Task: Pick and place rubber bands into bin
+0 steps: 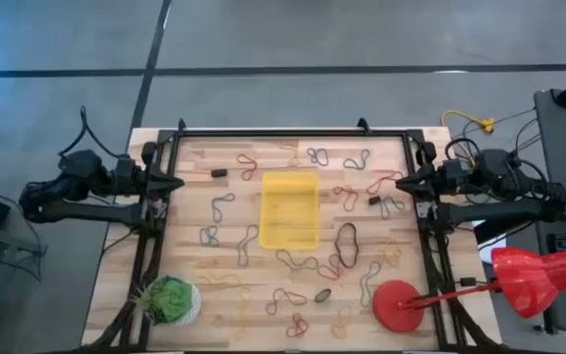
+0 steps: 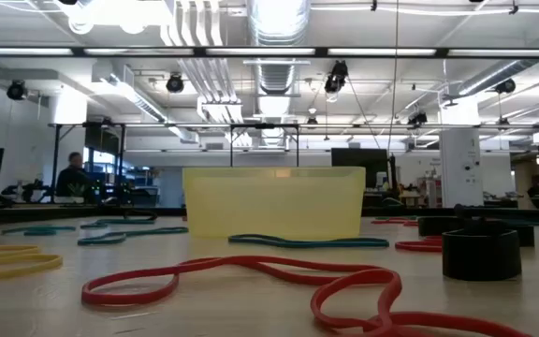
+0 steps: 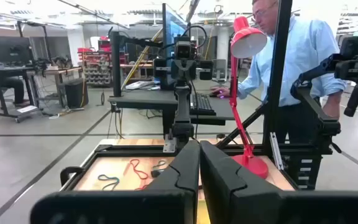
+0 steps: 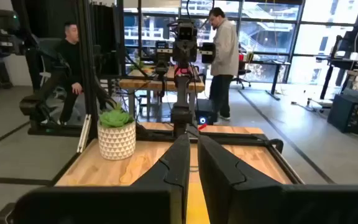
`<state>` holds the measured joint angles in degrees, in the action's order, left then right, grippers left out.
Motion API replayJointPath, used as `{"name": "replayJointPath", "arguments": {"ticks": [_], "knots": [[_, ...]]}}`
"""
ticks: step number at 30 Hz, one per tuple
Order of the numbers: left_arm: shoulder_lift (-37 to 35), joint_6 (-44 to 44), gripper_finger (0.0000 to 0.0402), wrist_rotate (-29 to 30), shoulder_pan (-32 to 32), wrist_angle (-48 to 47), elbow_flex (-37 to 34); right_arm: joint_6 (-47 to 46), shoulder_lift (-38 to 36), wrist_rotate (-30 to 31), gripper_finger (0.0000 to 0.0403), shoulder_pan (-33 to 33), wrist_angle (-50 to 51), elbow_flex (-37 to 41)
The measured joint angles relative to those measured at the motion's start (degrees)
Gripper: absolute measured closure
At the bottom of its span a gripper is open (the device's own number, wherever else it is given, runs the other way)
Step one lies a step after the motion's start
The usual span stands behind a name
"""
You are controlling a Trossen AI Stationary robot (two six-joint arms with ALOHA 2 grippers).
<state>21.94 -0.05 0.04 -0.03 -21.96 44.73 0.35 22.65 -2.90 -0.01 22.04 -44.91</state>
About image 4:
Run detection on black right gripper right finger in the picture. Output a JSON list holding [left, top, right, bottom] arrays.
[[196, 134, 358, 224]]

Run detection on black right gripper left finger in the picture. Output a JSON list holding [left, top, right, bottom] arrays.
[[11, 133, 191, 224]]

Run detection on black device on stand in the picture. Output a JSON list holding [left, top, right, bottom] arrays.
[[154, 40, 171, 94]]

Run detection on person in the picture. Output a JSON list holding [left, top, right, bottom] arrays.
[[208, 6, 241, 121], [54, 21, 85, 125]]

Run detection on wooden background table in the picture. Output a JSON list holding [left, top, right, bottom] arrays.
[[119, 65, 205, 122]]

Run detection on black computer tower blue light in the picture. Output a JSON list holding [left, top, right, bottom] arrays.
[[195, 98, 219, 125]]

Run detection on black office chair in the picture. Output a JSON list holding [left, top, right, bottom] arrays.
[[19, 37, 74, 136], [232, 60, 252, 90]]

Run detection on succulent in white patterned pot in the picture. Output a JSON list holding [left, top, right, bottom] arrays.
[[96, 104, 137, 161]]

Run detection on black standing desk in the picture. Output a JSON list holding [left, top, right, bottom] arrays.
[[315, 54, 358, 110], [239, 58, 291, 101]]

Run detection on dark computer tower red light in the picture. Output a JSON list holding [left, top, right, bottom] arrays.
[[327, 94, 358, 134]]

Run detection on black partition panel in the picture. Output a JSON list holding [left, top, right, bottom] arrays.
[[11, 0, 127, 78]]

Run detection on black computer monitor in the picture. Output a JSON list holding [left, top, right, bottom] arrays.
[[337, 29, 358, 54]]

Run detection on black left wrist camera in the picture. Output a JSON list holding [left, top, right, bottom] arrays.
[[176, 19, 198, 41]]

